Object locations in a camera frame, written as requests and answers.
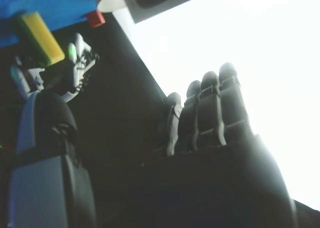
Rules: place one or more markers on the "yellow green sponge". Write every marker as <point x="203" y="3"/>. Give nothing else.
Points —
<point x="42" y="38"/>

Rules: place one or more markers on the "silver box with red top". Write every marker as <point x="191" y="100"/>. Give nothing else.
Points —
<point x="160" y="8"/>

